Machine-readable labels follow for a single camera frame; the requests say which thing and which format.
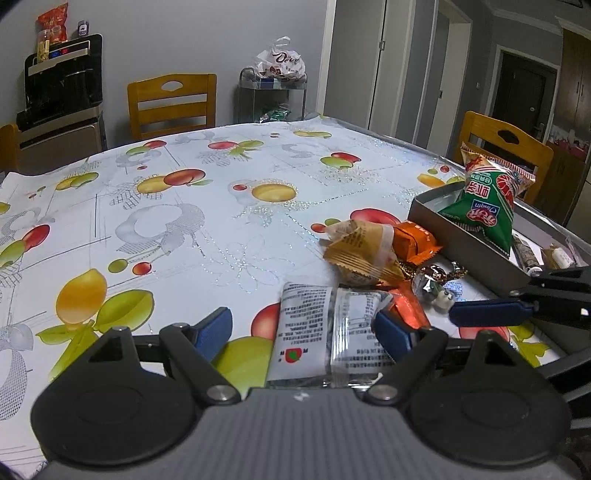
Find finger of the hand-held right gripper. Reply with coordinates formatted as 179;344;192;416
449;298;591;330
510;265;591;304

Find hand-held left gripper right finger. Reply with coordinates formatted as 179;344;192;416
364;309;546;408

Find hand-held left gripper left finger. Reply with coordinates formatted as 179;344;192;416
53;306;242;408

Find clear packet with labelled roll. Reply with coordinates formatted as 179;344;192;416
539;244;579;271

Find orange foil snack packet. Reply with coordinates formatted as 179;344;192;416
376;281;432;330

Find clear printed snack packet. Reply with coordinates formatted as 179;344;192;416
330;287;394;385

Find black stick snack packet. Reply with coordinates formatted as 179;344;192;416
512;232;544;278

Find foil candy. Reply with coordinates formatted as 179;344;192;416
412;261;469;303

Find grey cardboard box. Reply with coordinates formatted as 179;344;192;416
409;182;591;298

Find white printed snack packet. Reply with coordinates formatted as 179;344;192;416
265;281;340;388

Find green shrimp chip bag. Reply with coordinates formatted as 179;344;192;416
436;141;537;259

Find small white figure charm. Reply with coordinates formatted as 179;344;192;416
433;282;462;315

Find tan pastry packet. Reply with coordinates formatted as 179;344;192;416
322;219;407;289

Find fruit print tablecloth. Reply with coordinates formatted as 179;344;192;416
0;113;568;467

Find wooden chair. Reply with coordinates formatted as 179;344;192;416
0;124;21;176
455;111;555;206
127;74;218;141

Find dark wood cabinet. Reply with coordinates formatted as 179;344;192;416
551;18;591;227

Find dark door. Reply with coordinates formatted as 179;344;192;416
492;50;560;141

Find green candy packets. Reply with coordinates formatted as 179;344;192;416
259;105;293;123

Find white door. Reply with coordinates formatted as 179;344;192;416
434;9;472;153
325;0;416;134

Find metal cart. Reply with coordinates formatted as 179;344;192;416
238;67;308;124

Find white plastic bag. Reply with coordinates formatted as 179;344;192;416
255;37;306;77

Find black water dispenser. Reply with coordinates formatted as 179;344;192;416
16;33;108;176

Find red snack bag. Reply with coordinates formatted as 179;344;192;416
37;2;70;33

